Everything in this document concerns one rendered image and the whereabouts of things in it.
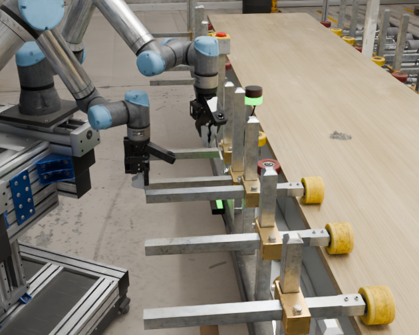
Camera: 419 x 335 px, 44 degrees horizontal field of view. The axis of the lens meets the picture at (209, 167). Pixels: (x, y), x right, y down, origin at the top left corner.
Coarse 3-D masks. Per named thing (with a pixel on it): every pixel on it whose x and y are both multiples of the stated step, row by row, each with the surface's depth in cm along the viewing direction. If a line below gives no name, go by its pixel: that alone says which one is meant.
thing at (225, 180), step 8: (216, 176) 181; (224, 176) 181; (152, 184) 176; (160, 184) 177; (168, 184) 177; (176, 184) 177; (184, 184) 178; (192, 184) 178; (200, 184) 178; (208, 184) 179; (216, 184) 179; (224, 184) 179
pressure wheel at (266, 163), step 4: (260, 160) 181; (264, 160) 181; (268, 160) 181; (272, 160) 181; (260, 164) 178; (264, 164) 179; (268, 164) 178; (272, 164) 179; (276, 164) 178; (260, 168) 177; (276, 168) 176; (260, 172) 178
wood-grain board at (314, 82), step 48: (240, 48) 320; (288, 48) 320; (336, 48) 320; (288, 96) 242; (336, 96) 242; (384, 96) 242; (288, 144) 194; (336, 144) 194; (384, 144) 194; (336, 192) 163; (384, 192) 163; (384, 240) 140; (336, 288) 125
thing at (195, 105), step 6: (198, 90) 164; (204, 90) 163; (210, 90) 163; (216, 90) 165; (198, 96) 169; (192, 102) 170; (198, 102) 170; (192, 108) 171; (198, 108) 167; (204, 108) 166; (192, 114) 172; (198, 114) 168; (204, 114) 167; (204, 120) 168; (210, 120) 169
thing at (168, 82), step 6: (168, 78) 292; (174, 78) 292; (180, 78) 292; (186, 78) 292; (192, 78) 292; (150, 84) 290; (156, 84) 290; (162, 84) 290; (168, 84) 291; (174, 84) 291; (180, 84) 291; (186, 84) 292
